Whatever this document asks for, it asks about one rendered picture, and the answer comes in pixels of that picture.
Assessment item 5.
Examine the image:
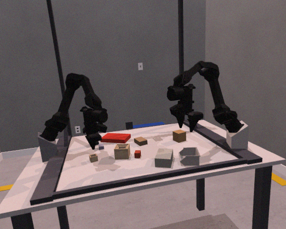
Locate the red flat rectangular board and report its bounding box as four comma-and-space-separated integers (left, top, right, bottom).
100, 133, 131, 143

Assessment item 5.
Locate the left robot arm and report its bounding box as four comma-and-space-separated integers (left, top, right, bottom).
167, 61, 244, 133

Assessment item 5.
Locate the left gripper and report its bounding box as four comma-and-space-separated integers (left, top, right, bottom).
174, 99, 203, 132

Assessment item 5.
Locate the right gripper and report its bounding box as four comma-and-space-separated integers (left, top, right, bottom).
83, 121, 102, 150

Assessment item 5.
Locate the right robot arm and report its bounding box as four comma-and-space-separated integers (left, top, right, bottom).
40, 73, 108, 141

